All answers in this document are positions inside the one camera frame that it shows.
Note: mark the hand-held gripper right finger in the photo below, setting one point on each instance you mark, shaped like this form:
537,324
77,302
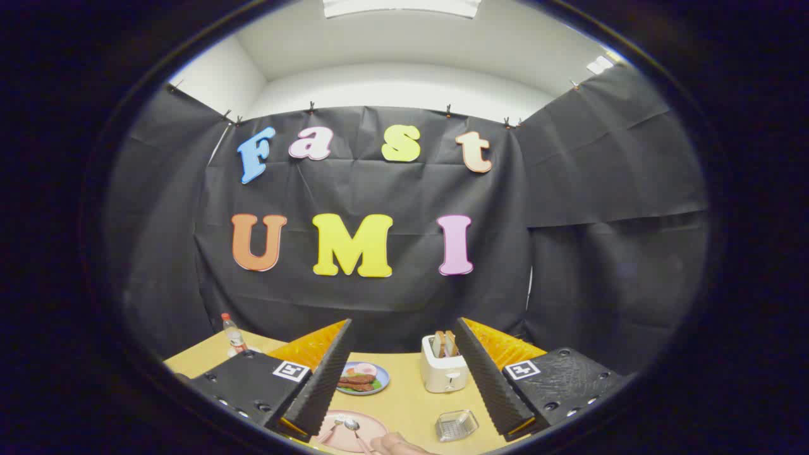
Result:
490,385

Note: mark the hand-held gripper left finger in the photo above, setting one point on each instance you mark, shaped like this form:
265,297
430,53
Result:
322,392

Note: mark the brown grilled sausage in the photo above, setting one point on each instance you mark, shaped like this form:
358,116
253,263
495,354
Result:
354,386
359,378

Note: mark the white toaster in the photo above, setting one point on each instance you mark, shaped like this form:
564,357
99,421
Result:
442,376

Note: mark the pink ham slice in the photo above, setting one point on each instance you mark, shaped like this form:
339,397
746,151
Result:
365,369

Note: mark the toast bread slice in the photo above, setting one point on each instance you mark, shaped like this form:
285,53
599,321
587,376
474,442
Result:
438,344
450,343

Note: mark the pink plate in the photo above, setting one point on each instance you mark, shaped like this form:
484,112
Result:
374,426

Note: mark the blue food plate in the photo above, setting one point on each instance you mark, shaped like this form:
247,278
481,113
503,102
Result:
383,374

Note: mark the clear water bottle red label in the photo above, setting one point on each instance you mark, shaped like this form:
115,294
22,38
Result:
232,335

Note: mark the row of cloth clips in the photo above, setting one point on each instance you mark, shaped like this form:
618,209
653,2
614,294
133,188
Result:
311,107

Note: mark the small ceiling light panel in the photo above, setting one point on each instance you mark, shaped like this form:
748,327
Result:
599,64

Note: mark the large ceiling light panel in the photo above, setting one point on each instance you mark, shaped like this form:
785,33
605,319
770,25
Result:
401,6

